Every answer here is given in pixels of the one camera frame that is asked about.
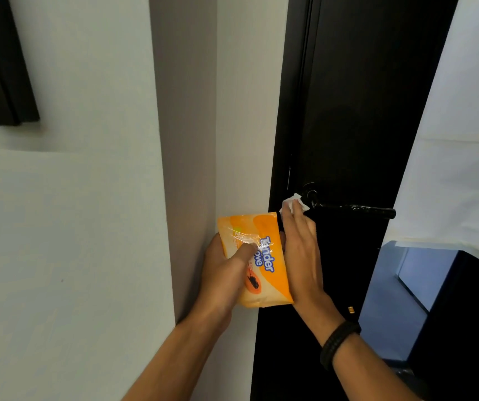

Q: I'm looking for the white paper sheet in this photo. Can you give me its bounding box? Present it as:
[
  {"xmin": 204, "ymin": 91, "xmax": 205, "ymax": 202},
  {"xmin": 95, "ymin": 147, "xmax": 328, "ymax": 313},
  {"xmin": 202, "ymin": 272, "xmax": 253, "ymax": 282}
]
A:
[{"xmin": 383, "ymin": 0, "xmax": 479, "ymax": 260}]

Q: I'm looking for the person's left forearm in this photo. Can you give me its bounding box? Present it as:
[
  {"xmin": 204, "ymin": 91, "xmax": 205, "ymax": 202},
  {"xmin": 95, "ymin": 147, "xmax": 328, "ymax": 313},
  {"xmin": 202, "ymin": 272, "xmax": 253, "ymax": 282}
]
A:
[{"xmin": 122, "ymin": 311, "xmax": 233, "ymax": 401}]

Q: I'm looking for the person's right hand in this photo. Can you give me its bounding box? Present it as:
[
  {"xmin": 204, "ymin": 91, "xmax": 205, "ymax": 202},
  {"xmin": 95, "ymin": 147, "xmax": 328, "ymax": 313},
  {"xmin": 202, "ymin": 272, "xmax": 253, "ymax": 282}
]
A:
[{"xmin": 280, "ymin": 200, "xmax": 329, "ymax": 314}]

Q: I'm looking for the black braided wristband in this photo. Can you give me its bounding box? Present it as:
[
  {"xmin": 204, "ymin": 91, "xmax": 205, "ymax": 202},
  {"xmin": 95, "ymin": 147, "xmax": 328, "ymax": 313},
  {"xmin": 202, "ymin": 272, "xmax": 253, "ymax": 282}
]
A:
[{"xmin": 320, "ymin": 320, "xmax": 362, "ymax": 371}]

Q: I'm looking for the black door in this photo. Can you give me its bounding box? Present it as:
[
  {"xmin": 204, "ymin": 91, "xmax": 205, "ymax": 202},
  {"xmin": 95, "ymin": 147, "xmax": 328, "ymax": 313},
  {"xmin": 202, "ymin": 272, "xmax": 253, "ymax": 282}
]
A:
[{"xmin": 250, "ymin": 0, "xmax": 460, "ymax": 401}]

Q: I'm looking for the white wet wipe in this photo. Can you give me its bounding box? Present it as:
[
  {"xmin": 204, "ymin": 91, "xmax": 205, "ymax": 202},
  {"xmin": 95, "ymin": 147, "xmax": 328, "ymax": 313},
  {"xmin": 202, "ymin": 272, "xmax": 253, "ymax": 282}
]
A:
[{"xmin": 280, "ymin": 193, "xmax": 311, "ymax": 216}]

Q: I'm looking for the orange wet wipes packet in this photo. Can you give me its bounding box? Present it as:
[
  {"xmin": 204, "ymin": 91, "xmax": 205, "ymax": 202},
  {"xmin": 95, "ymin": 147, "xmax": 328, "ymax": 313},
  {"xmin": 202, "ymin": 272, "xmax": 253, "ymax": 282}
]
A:
[{"xmin": 217, "ymin": 211, "xmax": 295, "ymax": 309}]

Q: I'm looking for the dark cabinet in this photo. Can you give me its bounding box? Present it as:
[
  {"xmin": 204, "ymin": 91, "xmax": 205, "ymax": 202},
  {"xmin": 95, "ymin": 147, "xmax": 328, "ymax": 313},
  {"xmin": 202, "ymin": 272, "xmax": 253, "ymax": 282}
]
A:
[{"xmin": 407, "ymin": 250, "xmax": 479, "ymax": 401}]

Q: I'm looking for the person's left hand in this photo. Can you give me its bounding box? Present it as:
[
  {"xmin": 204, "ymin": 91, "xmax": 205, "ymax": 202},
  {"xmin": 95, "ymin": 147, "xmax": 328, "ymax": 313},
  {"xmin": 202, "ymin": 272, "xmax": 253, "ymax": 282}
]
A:
[{"xmin": 189, "ymin": 232, "xmax": 262, "ymax": 330}]

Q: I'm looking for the black door handle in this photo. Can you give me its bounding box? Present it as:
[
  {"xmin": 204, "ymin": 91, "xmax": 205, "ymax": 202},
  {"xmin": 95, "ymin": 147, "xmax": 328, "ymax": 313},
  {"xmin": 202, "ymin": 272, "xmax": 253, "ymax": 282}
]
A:
[{"xmin": 301, "ymin": 183, "xmax": 397, "ymax": 220}]

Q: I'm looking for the person's right forearm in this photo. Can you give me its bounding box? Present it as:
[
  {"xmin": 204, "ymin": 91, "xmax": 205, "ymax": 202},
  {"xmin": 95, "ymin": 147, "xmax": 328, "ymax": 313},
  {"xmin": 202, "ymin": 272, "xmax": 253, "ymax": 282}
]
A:
[{"xmin": 293, "ymin": 293, "xmax": 423, "ymax": 401}]

